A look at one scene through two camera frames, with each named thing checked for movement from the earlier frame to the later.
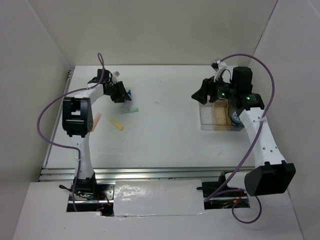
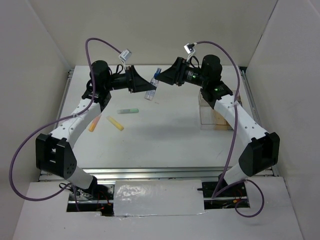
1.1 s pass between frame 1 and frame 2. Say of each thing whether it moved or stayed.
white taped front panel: stayed
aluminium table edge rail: stayed
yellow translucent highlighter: stayed
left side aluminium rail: stayed
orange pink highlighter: stayed
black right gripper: moved
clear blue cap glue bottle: moved
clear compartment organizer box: stayed
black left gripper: moved
